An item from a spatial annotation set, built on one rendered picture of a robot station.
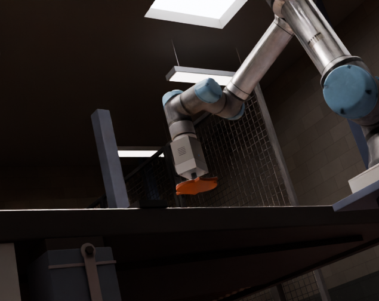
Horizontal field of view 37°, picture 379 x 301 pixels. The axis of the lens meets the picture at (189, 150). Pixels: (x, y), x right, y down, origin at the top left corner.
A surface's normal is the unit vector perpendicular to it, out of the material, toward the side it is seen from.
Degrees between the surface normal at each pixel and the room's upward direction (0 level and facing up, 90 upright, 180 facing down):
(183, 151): 90
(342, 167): 90
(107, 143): 90
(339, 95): 95
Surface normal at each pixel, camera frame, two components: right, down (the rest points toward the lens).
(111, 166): 0.58, -0.43
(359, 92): -0.60, -0.09
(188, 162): -0.45, -0.23
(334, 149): -0.84, 0.00
